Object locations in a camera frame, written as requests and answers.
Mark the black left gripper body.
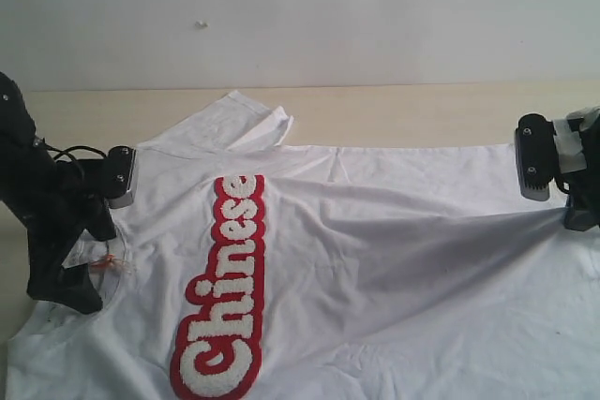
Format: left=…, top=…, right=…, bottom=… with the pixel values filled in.
left=1, top=74, right=88, bottom=271

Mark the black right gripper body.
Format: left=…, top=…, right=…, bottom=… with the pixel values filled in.
left=564, top=118, right=599, bottom=213

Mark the white t-shirt red lettering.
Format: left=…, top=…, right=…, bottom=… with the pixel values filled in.
left=6, top=93, right=599, bottom=399

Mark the orange fabric tag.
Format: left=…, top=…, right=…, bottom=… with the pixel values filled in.
left=89, top=254, right=135, bottom=274

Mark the black left camera cable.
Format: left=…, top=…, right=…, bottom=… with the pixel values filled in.
left=38, top=137, right=110, bottom=171

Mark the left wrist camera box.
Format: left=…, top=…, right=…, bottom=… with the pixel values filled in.
left=100, top=146, right=138, bottom=210

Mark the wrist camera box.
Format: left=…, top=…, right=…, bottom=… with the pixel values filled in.
left=100, top=146, right=138, bottom=210
left=514, top=113, right=557, bottom=201

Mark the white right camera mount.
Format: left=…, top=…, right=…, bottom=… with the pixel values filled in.
left=551, top=106, right=599, bottom=174

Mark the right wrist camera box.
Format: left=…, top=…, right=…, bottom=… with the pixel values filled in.
left=514, top=113, right=557, bottom=201

